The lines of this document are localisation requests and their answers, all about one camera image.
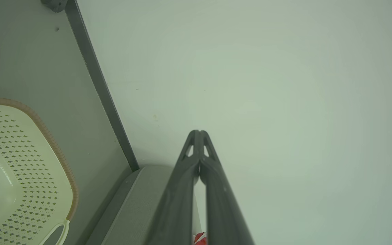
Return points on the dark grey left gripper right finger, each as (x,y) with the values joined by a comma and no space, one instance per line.
(221,207)

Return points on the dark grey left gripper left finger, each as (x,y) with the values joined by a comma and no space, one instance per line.
(175,204)

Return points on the red cloth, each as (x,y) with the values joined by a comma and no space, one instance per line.
(199,239)

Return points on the cream perforated laundry basket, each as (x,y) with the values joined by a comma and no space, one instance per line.
(22,177)

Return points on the black caster wheel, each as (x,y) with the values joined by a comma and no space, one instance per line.
(54,4)

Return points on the dark wall skirting strip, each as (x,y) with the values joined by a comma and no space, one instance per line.
(97,81)

